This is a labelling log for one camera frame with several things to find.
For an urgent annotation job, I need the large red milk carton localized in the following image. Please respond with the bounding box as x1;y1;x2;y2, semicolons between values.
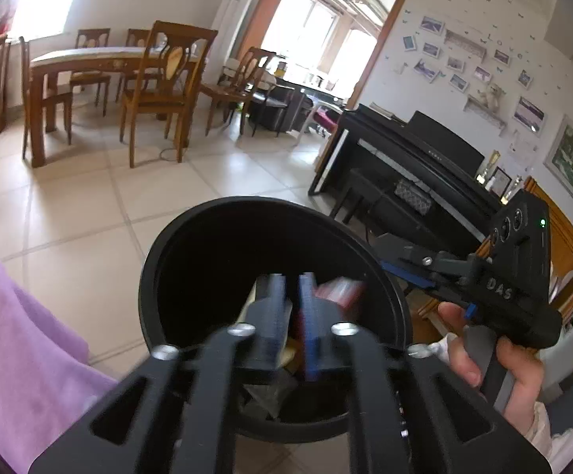
315;277;365;314

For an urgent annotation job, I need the person's right forearm sleeve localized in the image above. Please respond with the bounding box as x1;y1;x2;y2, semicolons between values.
523;401;573;474

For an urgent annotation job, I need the black trash bin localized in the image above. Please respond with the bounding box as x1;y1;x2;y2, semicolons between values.
139;197;412;447

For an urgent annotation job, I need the person's right hand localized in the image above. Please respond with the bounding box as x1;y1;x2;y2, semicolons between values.
437;302;544;435

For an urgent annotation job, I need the black upright piano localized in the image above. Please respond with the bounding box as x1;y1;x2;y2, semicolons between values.
309;105;501;257

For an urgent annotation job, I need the purple tablecloth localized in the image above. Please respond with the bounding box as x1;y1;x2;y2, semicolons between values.
0;262;116;473

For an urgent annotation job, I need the front wooden dining chair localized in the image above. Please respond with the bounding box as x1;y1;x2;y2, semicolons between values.
119;21;218;168

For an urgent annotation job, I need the white floor air conditioner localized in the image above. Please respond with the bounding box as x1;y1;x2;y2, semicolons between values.
202;0;252;83

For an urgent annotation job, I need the wooden dining table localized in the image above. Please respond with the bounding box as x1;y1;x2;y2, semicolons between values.
28;45;199;169

